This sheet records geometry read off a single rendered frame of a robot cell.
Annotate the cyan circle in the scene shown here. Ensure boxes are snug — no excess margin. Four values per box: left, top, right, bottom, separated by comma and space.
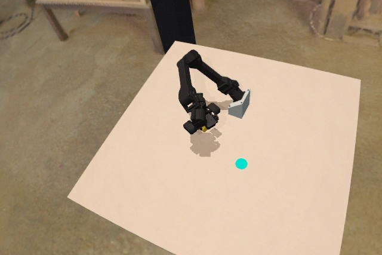
235, 158, 248, 170

